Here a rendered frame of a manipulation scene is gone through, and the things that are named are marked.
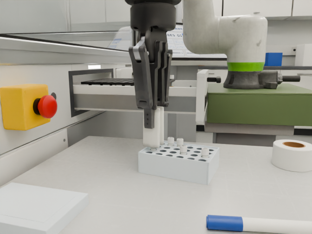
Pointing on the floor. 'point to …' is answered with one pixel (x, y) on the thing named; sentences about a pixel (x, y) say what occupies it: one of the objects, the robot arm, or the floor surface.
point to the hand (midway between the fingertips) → (153, 126)
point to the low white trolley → (170, 189)
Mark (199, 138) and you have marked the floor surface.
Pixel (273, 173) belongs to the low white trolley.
